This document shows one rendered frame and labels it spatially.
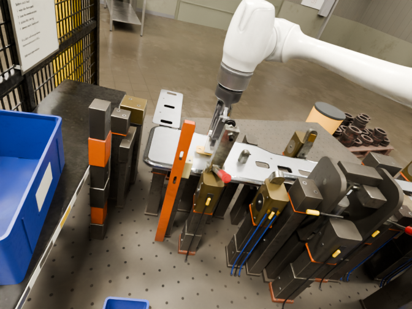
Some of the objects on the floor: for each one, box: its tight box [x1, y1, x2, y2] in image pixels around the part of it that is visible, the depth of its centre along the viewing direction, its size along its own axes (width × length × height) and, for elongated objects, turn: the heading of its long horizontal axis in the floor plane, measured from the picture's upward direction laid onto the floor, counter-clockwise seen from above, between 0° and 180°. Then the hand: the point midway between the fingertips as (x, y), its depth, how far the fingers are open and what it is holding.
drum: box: [305, 102, 346, 135], centre depth 297 cm, size 36×36×57 cm
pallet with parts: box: [332, 112, 394, 158], centre depth 352 cm, size 76×109×39 cm
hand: (211, 141), depth 83 cm, fingers closed, pressing on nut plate
